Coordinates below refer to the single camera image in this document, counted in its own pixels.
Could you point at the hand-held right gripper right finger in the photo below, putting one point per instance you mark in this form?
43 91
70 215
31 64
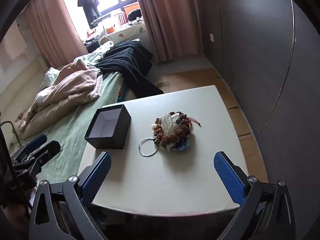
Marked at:
230 180

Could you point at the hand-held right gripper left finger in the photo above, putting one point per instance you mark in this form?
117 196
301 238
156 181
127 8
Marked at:
97 180

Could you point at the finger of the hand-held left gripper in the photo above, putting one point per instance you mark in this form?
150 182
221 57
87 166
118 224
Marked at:
48 151
37 141

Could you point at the black jewelry box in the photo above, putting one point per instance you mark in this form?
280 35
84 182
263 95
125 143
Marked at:
112 140

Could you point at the silver bangle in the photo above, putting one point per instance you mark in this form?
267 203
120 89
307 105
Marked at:
139 148

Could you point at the white plastic pouch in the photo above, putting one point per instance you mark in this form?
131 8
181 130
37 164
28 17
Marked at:
168 126

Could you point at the green bed sheet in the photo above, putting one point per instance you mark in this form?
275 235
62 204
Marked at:
75 130

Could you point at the flattened cardboard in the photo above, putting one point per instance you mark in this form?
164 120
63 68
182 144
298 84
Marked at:
250 150

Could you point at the pink fleece blanket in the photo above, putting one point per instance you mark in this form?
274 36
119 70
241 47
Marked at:
70 87

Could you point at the white paper sheet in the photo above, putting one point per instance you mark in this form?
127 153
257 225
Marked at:
15 42

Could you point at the pale green patterned duvet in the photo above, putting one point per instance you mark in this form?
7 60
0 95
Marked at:
95 53

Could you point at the pink curtain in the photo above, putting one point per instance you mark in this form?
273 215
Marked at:
57 30
170 17

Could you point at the black knit blanket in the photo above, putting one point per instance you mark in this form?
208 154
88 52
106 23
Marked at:
130 62

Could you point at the patterned windowsill cushion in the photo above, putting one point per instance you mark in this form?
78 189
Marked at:
127 31

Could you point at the hanging dark clothes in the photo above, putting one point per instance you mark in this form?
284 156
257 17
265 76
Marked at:
87 2

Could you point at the black bag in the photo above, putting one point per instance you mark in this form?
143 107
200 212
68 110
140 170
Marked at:
135 14

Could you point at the orange box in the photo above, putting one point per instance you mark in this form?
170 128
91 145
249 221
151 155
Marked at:
131 8

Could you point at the white wall switch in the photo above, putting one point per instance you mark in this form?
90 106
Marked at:
212 37

